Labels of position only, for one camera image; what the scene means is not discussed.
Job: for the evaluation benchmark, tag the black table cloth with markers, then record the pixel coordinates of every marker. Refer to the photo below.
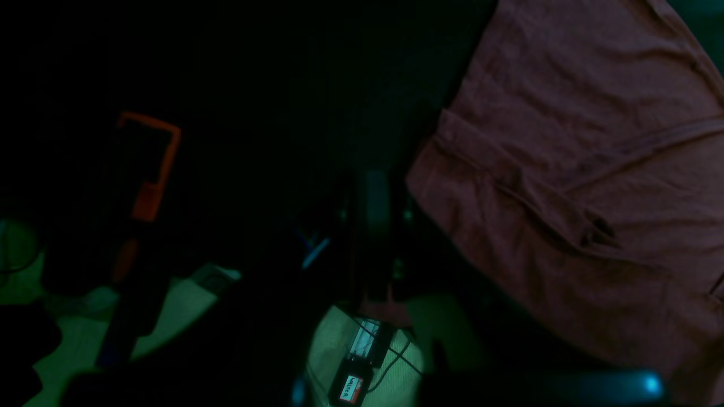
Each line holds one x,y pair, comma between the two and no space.
277,101

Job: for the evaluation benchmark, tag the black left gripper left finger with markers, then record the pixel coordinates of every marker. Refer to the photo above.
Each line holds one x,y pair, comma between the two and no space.
327,231

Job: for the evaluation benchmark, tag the maroon long-sleeve T-shirt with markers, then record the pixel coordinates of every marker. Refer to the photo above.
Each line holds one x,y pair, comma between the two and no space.
579,168

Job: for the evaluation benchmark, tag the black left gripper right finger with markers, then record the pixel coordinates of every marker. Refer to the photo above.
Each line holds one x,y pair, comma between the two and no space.
417,258

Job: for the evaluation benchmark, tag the black power adapter brick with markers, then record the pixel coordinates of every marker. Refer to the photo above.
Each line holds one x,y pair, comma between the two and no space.
365,355

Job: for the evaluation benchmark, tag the orange black clamp right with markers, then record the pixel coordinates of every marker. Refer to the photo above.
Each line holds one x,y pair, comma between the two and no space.
154,144

